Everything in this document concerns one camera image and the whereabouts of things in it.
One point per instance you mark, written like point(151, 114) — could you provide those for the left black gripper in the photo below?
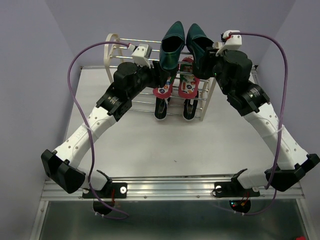
point(157, 75)

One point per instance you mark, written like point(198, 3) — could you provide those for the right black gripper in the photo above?
point(209, 57)

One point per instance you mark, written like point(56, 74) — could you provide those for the pink kids sandal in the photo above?
point(165, 91)
point(188, 84)

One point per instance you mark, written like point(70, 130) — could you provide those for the green loafer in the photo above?
point(197, 42)
point(171, 46)

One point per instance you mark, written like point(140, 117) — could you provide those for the black sneaker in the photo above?
point(161, 106)
point(190, 107)

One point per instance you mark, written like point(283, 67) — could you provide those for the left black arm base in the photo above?
point(110, 192)

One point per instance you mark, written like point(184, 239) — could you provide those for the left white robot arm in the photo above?
point(61, 164)

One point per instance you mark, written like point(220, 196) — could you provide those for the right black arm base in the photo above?
point(230, 192)

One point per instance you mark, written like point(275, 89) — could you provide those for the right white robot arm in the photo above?
point(291, 161)

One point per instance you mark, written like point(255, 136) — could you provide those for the cream and chrome shoe shelf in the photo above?
point(145, 102)

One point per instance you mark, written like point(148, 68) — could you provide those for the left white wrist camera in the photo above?
point(141, 54)

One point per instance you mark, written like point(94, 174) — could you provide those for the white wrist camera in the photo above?
point(230, 40)
point(141, 54)

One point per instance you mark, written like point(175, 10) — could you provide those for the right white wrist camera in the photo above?
point(230, 40)

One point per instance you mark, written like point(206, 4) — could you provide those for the aluminium mounting rail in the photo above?
point(179, 188)

